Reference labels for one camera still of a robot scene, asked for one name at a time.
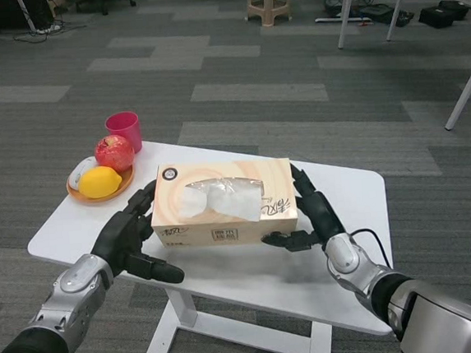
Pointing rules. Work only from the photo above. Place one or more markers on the white computer mouse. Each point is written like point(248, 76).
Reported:
point(78, 171)

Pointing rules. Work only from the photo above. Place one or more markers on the yellow lemon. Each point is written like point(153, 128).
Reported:
point(100, 182)

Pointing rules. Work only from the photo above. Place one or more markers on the large black bag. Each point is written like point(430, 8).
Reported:
point(444, 14)

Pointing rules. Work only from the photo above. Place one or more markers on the beige tissue box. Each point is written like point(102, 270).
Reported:
point(216, 236)

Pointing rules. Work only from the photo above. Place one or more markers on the orange round plate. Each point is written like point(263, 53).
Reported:
point(128, 182)

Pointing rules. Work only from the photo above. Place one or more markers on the beige plastic stool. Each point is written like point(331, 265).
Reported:
point(267, 0)

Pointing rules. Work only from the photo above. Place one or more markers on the pink plastic cup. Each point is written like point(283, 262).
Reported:
point(126, 130)

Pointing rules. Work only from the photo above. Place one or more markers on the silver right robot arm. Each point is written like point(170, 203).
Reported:
point(438, 320)

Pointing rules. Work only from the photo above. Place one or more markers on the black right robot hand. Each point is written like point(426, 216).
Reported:
point(323, 216)

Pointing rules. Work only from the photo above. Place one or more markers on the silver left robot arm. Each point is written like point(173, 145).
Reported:
point(76, 285)

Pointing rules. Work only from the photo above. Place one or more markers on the white table base frame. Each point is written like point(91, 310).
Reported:
point(180, 309)

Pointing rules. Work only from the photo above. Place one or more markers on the red apple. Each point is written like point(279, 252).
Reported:
point(114, 154)

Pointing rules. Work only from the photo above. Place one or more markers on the flat black bag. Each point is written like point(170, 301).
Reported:
point(377, 13)

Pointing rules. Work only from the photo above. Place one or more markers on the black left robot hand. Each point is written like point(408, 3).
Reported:
point(119, 240)

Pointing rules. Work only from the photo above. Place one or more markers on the white power strip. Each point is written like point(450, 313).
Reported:
point(47, 29)

